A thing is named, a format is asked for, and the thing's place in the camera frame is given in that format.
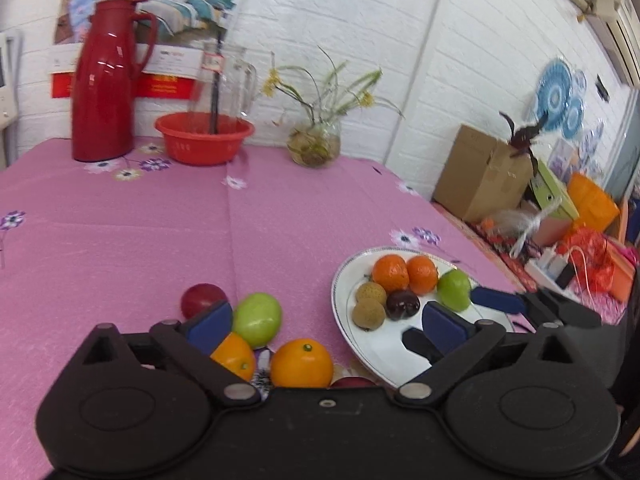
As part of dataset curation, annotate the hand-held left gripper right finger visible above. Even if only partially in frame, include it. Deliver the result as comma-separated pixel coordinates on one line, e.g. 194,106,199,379
396,301,573,406

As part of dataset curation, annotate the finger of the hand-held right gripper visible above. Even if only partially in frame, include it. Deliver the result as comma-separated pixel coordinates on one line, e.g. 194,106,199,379
401,326,443,363
471,285,566,331

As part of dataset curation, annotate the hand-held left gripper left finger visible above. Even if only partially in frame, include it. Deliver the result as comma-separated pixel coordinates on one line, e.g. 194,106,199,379
75,299,262,407

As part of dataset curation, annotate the white plate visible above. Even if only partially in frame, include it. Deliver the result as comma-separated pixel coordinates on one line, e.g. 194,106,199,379
331,246,516,390

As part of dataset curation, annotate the dark red cherry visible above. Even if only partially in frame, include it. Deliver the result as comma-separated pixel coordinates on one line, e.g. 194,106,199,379
385,290,421,321

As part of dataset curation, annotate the smooth round orange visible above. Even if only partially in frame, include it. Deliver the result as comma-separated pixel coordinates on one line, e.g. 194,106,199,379
270,339,334,389
210,332,257,382

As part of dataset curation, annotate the green apple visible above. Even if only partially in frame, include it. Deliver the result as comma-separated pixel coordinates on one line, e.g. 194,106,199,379
437,269,473,312
231,293,283,350

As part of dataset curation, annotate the brown longan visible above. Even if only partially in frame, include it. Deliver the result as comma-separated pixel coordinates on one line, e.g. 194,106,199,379
355,282,388,306
351,299,387,331

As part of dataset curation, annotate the orange mandarin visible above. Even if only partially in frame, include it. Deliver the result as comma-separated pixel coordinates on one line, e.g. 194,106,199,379
372,255,410,295
406,256,440,295

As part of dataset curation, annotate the white power strip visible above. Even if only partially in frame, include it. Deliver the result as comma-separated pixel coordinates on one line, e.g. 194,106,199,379
525,255,566,291

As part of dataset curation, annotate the orange basket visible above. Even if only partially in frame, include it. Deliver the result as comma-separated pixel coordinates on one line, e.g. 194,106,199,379
600,242,638,303

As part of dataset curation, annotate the white charger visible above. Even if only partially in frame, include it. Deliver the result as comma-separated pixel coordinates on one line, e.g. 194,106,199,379
542,249,568,276

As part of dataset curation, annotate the red plastic bag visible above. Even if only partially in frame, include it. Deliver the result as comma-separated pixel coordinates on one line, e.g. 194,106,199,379
557,227,616,293

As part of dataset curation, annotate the clear plastic bag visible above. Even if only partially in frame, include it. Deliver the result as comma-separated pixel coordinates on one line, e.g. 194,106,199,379
487,197,563,256

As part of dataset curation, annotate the pink box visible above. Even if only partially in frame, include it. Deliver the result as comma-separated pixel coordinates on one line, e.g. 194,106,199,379
532,215,571,248

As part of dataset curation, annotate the pink floral tablecloth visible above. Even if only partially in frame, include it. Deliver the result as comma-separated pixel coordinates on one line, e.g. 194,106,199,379
0,135,531,480

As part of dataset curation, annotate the orange bag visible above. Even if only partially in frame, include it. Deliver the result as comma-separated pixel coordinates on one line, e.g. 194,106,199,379
567,172,621,235

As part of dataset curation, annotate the cardboard box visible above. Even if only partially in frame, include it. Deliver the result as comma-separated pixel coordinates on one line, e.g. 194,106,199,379
432,124,536,224

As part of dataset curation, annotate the green box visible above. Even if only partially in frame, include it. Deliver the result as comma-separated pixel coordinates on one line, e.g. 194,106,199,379
529,160,581,221

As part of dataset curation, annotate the purple leaved plant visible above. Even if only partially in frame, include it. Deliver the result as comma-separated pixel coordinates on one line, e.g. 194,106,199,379
499,110,548,176

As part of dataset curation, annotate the red plastic basin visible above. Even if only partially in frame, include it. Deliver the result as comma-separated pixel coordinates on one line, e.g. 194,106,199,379
154,112,255,166

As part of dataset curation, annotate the medium blue round doily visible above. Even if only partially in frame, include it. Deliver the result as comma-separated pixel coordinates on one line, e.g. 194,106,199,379
562,95,586,140

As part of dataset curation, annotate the glass vase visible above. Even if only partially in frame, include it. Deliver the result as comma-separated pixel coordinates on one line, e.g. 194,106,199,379
286,119,342,168

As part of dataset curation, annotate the large blue round doily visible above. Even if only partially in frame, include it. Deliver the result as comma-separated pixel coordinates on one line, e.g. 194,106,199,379
532,57,575,133

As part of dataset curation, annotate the dark stirring stick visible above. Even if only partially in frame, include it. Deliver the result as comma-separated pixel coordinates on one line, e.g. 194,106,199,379
210,30,223,135

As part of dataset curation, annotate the glass pitcher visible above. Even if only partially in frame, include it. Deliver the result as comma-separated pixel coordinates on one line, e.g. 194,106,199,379
187,42,258,133

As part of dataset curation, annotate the green orchid plant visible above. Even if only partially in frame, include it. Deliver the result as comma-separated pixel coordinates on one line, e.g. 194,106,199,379
260,46,406,133

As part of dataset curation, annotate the red thermos jug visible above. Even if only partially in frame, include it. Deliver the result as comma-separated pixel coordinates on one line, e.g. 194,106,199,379
71,0,159,163

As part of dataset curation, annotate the white air conditioner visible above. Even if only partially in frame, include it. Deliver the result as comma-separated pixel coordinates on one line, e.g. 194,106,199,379
582,0,640,88

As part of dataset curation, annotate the white water dispenser machine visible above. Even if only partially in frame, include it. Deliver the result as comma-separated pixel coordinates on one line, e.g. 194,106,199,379
0,30,23,171

